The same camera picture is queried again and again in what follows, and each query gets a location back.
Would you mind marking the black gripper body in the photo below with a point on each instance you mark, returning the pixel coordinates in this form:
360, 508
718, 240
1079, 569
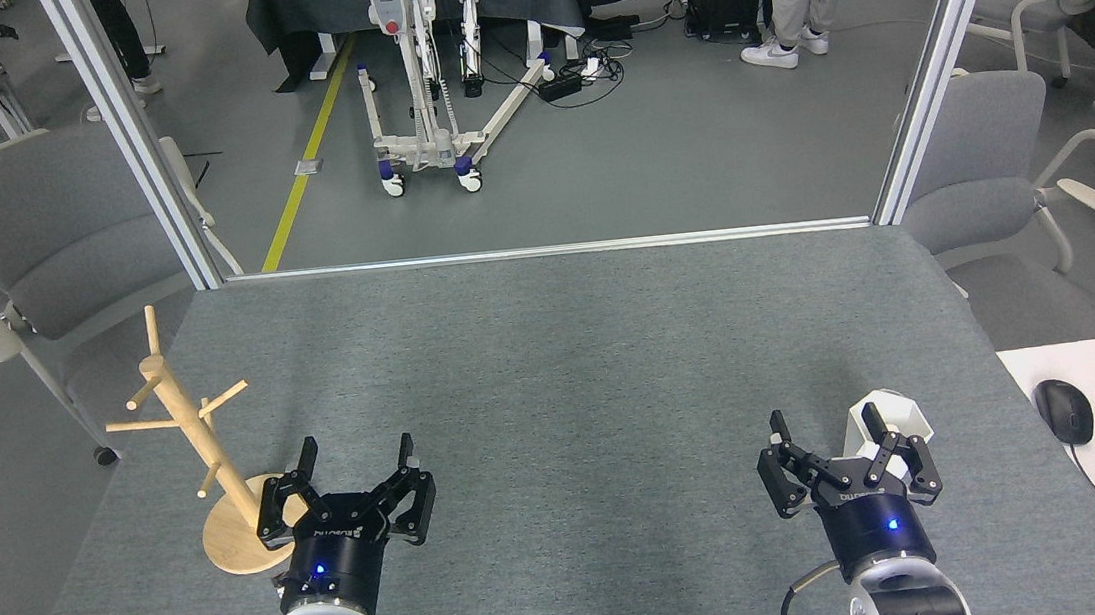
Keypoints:
875, 527
342, 568

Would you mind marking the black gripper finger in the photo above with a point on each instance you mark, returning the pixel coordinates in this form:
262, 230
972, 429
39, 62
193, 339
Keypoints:
418, 506
773, 482
925, 472
306, 456

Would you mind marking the white faceted cup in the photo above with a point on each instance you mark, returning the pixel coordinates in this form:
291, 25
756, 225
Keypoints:
904, 414

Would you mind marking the wooden cup rack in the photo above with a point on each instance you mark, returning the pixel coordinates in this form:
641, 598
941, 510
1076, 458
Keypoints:
181, 413

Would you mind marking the black computer mouse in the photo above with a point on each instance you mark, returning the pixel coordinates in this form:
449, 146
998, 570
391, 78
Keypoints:
1065, 410

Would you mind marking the metal floor plate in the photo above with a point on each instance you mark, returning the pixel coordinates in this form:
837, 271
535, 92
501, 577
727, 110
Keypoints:
309, 167

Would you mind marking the black power strip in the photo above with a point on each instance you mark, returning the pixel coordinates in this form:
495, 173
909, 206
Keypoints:
560, 86

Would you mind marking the white stand on wheels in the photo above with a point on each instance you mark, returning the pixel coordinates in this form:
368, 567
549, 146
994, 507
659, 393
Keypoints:
387, 1

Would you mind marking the silver frame rail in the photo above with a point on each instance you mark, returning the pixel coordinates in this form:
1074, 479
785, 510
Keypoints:
552, 250

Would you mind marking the silver frame post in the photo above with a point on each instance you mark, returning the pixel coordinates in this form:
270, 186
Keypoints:
129, 137
936, 59

